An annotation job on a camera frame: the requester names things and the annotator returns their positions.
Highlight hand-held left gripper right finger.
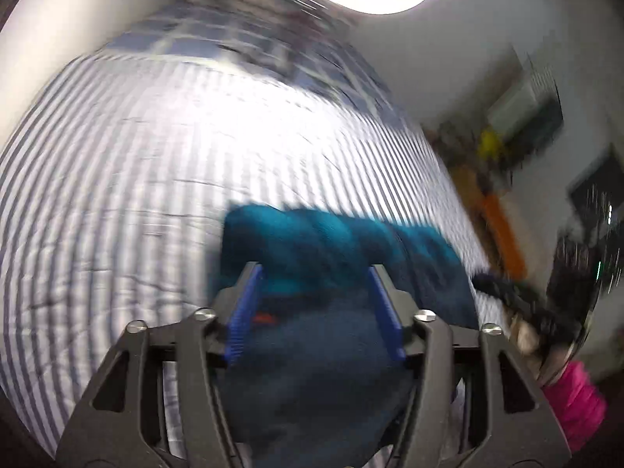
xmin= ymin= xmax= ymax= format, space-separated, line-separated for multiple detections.
xmin=368 ymin=264 xmax=571 ymax=468

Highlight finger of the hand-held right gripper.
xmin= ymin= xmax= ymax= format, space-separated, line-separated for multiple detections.
xmin=472 ymin=273 xmax=544 ymax=325

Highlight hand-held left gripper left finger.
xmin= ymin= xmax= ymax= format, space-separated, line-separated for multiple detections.
xmin=56 ymin=262 xmax=266 ymax=468

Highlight teal fleece garment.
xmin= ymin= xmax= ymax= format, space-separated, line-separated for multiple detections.
xmin=209 ymin=205 xmax=481 ymax=468

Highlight person's right forearm pink sleeve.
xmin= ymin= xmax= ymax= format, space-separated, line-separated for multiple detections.
xmin=541 ymin=361 xmax=608 ymax=454

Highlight hanging dark clothes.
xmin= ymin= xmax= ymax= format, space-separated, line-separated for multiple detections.
xmin=517 ymin=90 xmax=565 ymax=144

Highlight person's right hand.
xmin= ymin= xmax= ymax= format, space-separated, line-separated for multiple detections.
xmin=508 ymin=314 xmax=569 ymax=386

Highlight orange box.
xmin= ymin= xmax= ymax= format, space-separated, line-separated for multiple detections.
xmin=480 ymin=190 xmax=527 ymax=278

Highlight yellow box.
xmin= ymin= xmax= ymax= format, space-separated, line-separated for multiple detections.
xmin=478 ymin=129 xmax=508 ymax=157

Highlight grey white striped quilt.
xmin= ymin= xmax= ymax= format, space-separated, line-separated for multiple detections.
xmin=0 ymin=49 xmax=493 ymax=459

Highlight blue plaid bedsheet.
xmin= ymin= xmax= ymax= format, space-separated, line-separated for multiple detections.
xmin=105 ymin=2 xmax=415 ymax=128

